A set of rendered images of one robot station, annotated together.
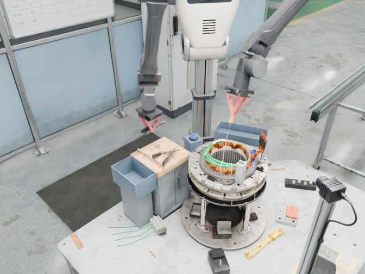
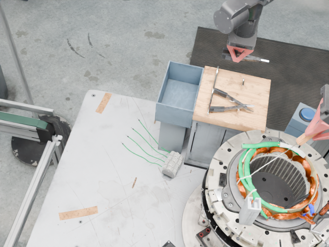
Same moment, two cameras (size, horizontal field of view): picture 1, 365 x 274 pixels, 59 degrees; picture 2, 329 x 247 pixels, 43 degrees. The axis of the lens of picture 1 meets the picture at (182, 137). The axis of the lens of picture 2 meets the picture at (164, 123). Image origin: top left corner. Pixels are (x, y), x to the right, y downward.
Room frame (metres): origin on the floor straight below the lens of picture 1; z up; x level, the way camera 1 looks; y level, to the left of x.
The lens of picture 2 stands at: (0.52, -0.38, 1.99)
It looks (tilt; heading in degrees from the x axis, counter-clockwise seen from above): 55 degrees down; 51
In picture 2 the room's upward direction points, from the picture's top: 6 degrees clockwise
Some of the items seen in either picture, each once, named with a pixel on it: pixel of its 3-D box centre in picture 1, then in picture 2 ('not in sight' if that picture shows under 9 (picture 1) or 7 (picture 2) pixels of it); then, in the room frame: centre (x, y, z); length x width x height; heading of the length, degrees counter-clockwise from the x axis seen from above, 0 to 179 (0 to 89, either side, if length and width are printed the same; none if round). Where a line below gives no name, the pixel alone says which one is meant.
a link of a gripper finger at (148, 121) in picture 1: (150, 120); (240, 45); (1.15, 0.13, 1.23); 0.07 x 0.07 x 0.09; 44
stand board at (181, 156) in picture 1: (161, 155); (232, 99); (1.14, 0.09, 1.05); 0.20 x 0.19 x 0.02; 133
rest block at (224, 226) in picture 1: (224, 226); (215, 240); (0.92, -0.17, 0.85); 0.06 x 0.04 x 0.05; 90
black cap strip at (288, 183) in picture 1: (300, 184); not in sight; (1.23, -0.60, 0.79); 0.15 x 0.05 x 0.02; 79
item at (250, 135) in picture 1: (239, 153); not in sight; (1.32, -0.29, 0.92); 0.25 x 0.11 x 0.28; 70
